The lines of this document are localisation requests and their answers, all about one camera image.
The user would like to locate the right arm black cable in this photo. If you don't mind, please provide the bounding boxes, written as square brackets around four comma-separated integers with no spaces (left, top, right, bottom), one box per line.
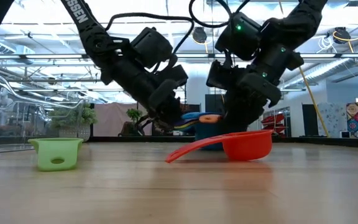
[188,0,251,29]

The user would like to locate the black wall monitor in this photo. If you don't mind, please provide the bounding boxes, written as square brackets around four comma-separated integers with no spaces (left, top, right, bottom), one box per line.
[204,94,227,114]

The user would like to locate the red measuring cup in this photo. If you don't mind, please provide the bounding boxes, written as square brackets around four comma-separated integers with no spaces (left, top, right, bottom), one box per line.
[165,129,274,164]

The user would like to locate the clear plastic basket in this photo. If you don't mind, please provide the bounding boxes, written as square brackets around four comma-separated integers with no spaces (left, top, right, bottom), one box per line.
[0,70,86,155]

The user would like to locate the ceiling cord reel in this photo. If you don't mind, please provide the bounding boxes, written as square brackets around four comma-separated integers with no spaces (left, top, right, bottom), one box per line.
[192,26,208,44]
[333,27,352,44]

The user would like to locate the black door panel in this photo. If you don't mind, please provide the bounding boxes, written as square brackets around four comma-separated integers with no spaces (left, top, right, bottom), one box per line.
[302,104,319,137]

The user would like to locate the red rack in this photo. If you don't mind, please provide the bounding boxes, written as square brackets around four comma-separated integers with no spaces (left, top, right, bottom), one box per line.
[261,113,287,134]

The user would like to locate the pink partition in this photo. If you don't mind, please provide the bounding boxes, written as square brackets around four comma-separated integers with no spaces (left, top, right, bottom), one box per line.
[93,102,154,137]

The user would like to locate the yellow measuring cup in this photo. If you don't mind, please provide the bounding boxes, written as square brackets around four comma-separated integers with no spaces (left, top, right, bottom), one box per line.
[174,119,200,129]

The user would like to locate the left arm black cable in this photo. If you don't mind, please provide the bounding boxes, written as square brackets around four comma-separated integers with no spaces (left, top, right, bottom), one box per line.
[104,12,196,55]

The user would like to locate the black table frame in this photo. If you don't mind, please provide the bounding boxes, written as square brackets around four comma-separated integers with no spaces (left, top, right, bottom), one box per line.
[88,135,358,149]

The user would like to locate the teal measuring cup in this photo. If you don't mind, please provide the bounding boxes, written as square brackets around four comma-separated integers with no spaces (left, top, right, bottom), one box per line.
[193,121,229,152]

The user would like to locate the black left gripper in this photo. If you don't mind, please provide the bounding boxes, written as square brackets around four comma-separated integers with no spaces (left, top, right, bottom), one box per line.
[121,67,183,130]

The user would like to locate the yellow hanging cable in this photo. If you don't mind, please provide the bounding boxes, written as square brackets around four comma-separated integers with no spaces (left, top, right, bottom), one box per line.
[277,0,331,138]

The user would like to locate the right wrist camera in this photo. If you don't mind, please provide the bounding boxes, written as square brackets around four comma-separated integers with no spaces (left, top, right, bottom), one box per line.
[206,60,231,90]

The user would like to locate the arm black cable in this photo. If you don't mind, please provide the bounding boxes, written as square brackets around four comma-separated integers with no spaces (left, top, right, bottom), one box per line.
[104,12,196,55]
[188,0,251,29]

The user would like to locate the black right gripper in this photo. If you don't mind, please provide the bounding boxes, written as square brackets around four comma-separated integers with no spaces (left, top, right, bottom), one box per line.
[222,55,291,131]

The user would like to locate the green measuring cup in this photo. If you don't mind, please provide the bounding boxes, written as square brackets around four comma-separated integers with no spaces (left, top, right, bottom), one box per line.
[27,138,85,172]

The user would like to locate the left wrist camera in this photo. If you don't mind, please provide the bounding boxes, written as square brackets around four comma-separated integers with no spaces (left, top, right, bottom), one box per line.
[162,64,189,88]

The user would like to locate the green potted plant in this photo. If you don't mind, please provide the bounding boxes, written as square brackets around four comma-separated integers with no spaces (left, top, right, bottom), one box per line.
[48,104,98,143]

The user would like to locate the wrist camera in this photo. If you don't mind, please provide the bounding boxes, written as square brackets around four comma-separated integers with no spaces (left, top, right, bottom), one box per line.
[162,64,189,88]
[206,60,231,90]

